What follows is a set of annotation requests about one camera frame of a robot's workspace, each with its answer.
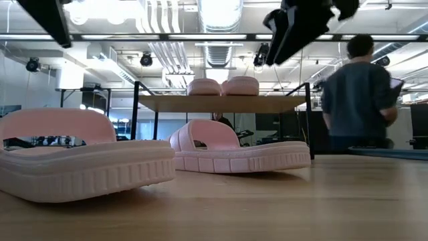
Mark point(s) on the black monitor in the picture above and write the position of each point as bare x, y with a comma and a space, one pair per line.
419, 124

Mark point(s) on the white rectangular air duct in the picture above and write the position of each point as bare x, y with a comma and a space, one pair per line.
107, 68

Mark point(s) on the black ceiling light rail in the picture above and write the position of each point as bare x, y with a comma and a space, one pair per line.
164, 37

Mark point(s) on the pink rubber slide sandal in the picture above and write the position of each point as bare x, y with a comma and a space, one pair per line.
204, 87
240, 86
83, 174
234, 160

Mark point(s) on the dark wall panel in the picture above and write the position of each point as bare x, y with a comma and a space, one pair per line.
10, 110

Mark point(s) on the black ceiling spotlight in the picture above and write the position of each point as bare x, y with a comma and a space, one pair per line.
259, 60
384, 61
33, 65
146, 60

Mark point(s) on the black metal stand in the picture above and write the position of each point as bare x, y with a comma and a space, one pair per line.
94, 100

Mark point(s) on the black tablet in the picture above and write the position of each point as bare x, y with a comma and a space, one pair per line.
397, 87

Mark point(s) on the silver round ceiling duct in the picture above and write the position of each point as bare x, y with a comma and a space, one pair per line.
219, 55

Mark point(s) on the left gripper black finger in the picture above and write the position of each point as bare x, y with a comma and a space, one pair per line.
47, 20

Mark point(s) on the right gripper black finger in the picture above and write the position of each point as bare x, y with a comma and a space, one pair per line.
284, 37
309, 30

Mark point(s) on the wooden shoe rack shelf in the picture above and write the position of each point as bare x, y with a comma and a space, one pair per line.
217, 104

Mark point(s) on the white ceiling pipe bundle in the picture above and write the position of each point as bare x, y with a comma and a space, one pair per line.
170, 57

